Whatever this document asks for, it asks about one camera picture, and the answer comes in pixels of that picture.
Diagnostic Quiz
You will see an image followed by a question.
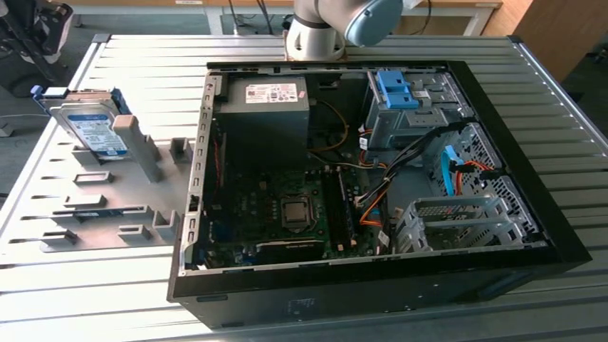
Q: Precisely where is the CPU socket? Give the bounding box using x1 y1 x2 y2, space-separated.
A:
278 193 316 232

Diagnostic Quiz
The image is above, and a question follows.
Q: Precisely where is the thin yellow-brown wire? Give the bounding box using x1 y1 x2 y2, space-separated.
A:
308 100 352 153

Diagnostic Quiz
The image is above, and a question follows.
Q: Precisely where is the grey parts rack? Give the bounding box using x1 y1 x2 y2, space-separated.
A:
37 114 198 254

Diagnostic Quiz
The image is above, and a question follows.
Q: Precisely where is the grey metal drive cage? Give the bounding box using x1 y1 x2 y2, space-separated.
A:
364 70 477 151

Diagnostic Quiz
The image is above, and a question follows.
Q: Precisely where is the orange data wire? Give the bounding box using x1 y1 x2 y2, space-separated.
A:
358 203 385 228

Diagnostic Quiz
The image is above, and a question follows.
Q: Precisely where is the blue data wire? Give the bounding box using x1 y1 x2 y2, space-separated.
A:
440 145 465 197

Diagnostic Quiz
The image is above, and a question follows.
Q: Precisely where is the black PC case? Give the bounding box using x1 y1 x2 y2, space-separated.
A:
165 59 593 331

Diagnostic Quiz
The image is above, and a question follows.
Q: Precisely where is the black wire bundle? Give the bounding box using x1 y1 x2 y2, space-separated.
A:
378 122 464 200

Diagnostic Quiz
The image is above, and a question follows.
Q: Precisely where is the blue plastic cage latch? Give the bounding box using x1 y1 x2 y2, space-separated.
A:
376 70 422 110

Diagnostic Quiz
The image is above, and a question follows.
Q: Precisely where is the wooden cabinet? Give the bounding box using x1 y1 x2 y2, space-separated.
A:
484 0 608 83

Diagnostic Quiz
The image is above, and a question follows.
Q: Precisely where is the red yellow power wire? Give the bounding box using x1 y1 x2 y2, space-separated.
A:
453 160 505 196

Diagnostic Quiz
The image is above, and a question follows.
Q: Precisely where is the metal disk bay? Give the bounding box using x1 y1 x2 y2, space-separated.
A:
392 194 529 254

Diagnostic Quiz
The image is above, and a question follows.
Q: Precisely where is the black graphics card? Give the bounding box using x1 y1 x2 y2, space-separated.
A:
253 237 328 265

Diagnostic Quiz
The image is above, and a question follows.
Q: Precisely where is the grey power supply unit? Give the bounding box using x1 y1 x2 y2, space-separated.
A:
213 75 313 165

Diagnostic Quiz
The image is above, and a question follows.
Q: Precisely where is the hard disk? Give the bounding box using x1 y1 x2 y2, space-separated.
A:
30 84 133 164

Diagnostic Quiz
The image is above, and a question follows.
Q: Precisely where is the green motherboard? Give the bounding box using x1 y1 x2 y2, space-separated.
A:
202 164 381 268

